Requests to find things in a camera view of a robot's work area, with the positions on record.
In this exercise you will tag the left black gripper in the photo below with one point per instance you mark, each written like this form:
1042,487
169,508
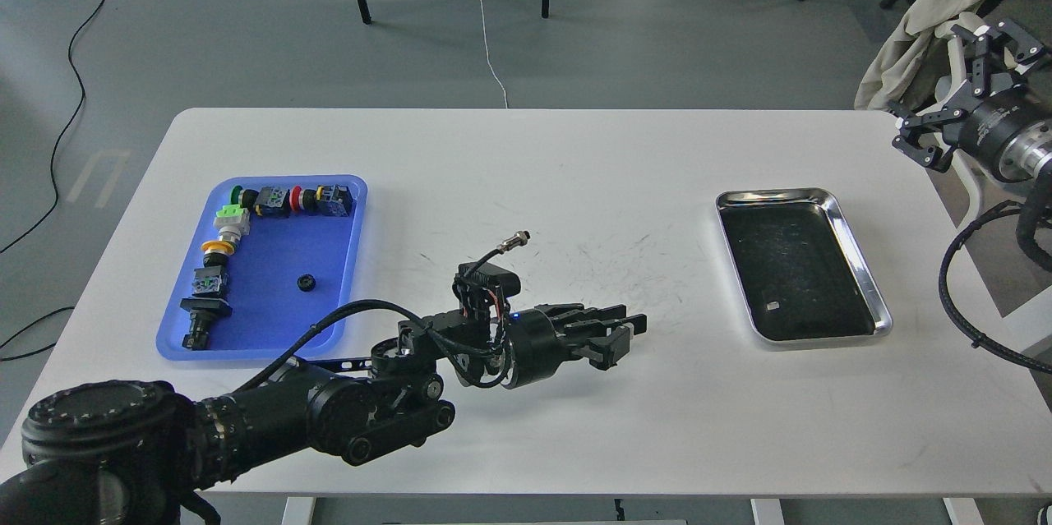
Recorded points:
543,337

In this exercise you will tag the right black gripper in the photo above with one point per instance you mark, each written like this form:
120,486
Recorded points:
1008,133

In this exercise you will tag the small black gear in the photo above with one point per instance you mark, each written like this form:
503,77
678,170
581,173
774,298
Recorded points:
306,282

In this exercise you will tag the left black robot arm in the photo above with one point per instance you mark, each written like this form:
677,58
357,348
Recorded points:
137,452

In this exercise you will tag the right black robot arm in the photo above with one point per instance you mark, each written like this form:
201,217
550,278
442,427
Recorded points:
1007,225

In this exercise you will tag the silver metal tray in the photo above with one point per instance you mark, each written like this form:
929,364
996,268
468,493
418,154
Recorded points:
801,273

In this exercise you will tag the blue plastic tray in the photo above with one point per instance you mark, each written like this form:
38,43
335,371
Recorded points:
269,312

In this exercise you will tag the chair with beige cloth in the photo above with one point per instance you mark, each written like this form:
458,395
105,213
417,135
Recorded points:
899,60

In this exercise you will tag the blue black contact block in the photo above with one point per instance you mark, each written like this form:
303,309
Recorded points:
333,200

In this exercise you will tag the black green contact block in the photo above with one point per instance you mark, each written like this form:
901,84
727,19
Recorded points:
211,280

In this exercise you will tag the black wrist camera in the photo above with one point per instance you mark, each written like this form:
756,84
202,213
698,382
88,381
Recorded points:
480,285

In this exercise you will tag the red push button switch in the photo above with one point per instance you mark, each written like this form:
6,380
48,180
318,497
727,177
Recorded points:
303,200

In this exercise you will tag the black switch contact block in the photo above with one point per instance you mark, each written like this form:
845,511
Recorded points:
272,202

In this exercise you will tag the green push button switch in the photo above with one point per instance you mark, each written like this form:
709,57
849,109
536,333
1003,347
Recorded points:
243,197

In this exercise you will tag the yellow push button switch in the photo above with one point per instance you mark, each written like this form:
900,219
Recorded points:
225,243

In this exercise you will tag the white green switch block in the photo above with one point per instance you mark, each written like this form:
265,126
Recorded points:
232,218

